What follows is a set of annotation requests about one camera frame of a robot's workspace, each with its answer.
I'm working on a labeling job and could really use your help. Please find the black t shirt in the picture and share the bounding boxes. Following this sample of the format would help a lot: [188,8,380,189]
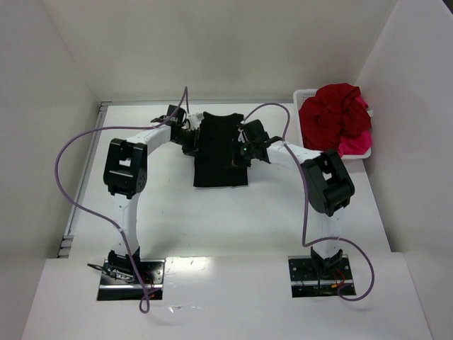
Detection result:
[193,112,248,188]

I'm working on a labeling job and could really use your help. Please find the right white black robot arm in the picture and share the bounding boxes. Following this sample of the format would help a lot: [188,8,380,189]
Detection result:
[234,120,355,275]

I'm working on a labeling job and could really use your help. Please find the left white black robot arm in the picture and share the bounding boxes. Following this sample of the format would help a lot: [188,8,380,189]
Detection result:
[103,105,204,278]

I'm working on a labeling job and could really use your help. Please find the white plastic basket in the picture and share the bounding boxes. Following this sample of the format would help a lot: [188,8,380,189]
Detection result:
[292,87,373,163]

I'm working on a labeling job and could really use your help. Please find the dark red t shirt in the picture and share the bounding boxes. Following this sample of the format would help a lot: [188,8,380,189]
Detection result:
[299,83,372,153]

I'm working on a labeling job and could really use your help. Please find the pink t shirt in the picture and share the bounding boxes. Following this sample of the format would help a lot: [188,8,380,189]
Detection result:
[338,96,372,158]

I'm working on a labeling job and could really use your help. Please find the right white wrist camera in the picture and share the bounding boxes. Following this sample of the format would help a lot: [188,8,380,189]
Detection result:
[237,123,247,144]

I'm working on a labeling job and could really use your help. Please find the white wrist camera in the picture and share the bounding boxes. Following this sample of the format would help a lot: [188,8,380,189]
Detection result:
[185,113,204,130]
[237,123,247,144]

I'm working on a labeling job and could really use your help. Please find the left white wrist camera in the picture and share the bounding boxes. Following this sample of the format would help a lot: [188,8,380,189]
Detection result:
[185,113,204,130]

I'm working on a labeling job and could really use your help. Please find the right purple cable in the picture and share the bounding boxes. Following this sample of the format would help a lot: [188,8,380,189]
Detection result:
[243,102,376,302]

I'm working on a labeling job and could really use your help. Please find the purple cable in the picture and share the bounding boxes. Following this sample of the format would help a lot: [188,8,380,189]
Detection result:
[243,102,376,302]
[53,86,190,315]

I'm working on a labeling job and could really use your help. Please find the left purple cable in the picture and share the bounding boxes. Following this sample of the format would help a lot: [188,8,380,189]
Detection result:
[53,86,190,315]

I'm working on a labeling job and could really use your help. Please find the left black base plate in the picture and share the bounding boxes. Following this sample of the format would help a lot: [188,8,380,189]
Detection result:
[97,259,165,301]

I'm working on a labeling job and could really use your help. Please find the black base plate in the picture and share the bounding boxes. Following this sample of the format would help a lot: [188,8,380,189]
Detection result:
[97,259,165,301]
[288,256,356,298]

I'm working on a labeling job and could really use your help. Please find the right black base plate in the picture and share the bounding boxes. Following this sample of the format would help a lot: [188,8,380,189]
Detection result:
[288,256,356,298]

